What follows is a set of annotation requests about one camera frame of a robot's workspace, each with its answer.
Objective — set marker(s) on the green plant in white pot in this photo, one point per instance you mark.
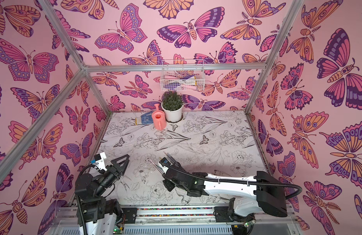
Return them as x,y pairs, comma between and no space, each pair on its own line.
172,104

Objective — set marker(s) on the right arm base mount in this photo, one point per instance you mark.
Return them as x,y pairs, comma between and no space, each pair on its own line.
225,214

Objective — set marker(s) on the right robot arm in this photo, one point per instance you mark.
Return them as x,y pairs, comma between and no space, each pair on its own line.
253,194

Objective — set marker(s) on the dark pencil with clear cap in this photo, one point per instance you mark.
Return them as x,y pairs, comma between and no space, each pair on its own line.
169,156

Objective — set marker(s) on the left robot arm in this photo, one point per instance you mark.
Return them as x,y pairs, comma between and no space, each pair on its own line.
96,214

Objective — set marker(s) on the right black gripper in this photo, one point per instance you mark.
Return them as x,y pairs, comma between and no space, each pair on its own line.
168,171

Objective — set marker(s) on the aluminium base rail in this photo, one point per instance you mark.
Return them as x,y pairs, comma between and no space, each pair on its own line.
200,220

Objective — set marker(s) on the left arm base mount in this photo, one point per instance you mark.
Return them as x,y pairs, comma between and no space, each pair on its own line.
129,215

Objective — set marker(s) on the blue seed packet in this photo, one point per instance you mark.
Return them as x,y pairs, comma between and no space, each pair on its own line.
144,119

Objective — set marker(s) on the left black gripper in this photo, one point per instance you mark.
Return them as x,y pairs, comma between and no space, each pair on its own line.
124,166

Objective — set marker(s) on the pink watering can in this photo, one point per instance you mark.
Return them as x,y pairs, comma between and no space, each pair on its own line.
159,119

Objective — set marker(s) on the white wire wall basket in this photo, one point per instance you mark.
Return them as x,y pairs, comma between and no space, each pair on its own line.
182,75

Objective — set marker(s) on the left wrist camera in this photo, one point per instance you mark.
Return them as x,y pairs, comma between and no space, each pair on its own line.
99,161

